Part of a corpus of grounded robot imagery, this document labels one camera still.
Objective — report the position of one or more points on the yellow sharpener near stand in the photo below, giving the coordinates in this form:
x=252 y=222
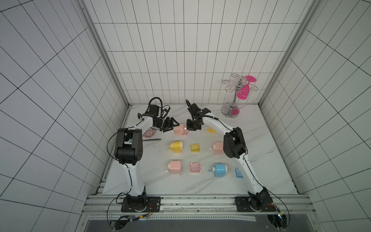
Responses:
x=211 y=130

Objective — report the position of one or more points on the pink sharpener right middle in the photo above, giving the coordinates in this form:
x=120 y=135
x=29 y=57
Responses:
x=217 y=148

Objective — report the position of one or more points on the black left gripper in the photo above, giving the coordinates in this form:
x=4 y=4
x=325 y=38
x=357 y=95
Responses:
x=166 y=129

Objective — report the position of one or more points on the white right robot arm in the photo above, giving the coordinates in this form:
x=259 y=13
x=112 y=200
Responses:
x=234 y=146

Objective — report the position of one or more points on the iridescent pen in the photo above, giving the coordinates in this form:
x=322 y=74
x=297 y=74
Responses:
x=148 y=140

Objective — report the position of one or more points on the blue pencil sharpener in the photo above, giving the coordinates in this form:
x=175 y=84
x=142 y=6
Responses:
x=219 y=170

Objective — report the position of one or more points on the pink tray bottom row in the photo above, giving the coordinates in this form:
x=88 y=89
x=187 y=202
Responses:
x=195 y=167

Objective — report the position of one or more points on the pink sharpener bottom row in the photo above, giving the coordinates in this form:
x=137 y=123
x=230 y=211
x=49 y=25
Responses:
x=174 y=167

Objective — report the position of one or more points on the pink sharpener row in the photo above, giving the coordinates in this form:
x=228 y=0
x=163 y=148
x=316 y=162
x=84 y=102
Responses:
x=174 y=167
x=181 y=130

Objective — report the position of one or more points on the chrome glass rack stand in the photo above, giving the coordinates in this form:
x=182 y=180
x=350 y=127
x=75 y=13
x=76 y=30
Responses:
x=230 y=109

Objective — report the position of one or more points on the yellow sharpener row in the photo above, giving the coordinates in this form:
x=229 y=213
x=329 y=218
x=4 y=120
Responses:
x=176 y=147

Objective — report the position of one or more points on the blue transparent tray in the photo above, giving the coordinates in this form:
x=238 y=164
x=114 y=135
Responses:
x=238 y=173

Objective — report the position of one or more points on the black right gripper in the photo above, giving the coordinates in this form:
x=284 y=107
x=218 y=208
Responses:
x=192 y=123

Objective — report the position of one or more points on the pink sharpener top row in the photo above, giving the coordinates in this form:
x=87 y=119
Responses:
x=181 y=130

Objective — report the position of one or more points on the patterned ceramic bowl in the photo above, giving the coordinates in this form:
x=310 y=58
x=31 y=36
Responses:
x=149 y=133

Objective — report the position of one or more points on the aluminium mounting rail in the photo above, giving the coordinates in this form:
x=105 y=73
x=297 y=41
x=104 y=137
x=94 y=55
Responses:
x=197 y=205

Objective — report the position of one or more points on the pink plastic wine glass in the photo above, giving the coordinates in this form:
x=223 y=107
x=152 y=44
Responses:
x=246 y=86

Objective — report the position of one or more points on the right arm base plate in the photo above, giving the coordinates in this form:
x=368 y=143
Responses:
x=245 y=204

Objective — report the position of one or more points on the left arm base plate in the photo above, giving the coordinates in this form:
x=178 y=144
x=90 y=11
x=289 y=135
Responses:
x=141 y=204

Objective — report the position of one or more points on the yellow tray row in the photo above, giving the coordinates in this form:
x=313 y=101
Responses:
x=195 y=148

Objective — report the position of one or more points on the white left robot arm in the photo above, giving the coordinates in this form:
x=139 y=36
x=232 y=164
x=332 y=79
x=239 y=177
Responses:
x=129 y=147

